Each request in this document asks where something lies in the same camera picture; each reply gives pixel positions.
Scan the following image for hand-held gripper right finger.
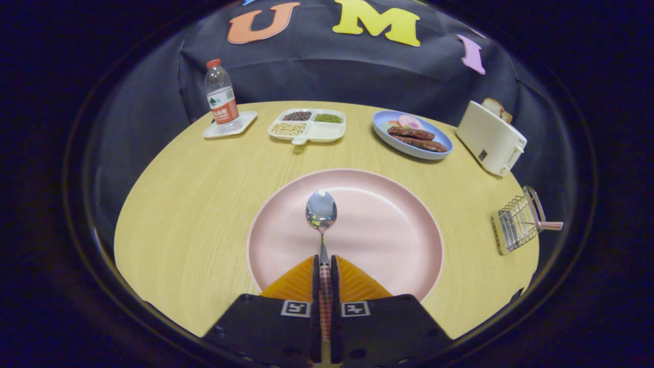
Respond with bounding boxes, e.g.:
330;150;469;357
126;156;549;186
330;255;454;368

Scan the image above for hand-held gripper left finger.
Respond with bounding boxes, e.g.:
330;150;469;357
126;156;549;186
202;255;322;368

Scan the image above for spoon with red checked handle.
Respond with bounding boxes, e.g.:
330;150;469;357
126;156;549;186
306;190;338;342

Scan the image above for fork with red checked handle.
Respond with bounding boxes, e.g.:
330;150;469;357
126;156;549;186
503;217;564;236

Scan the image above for pink plate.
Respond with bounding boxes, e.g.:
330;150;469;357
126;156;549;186
247;169;444;303

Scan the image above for blue plate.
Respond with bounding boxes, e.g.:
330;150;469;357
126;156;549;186
372;110;454;160

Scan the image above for brown grilled sausage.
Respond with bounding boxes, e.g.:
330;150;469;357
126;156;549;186
387;126;436;141
391;135;448;153

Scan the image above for white divided tray with beans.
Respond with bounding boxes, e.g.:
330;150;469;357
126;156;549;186
268;108;346;145

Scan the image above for white square coaster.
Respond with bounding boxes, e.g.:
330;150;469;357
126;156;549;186
203;111;258;139

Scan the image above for white toaster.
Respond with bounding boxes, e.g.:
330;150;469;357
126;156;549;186
456;100;528;177

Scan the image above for clear water bottle red label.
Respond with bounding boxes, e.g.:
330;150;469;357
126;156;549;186
205;58;243;134

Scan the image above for black backdrop cloth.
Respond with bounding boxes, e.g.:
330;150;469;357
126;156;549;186
84;0;588;246

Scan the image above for metal wire basket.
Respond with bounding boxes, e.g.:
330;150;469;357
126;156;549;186
490;186;546;256

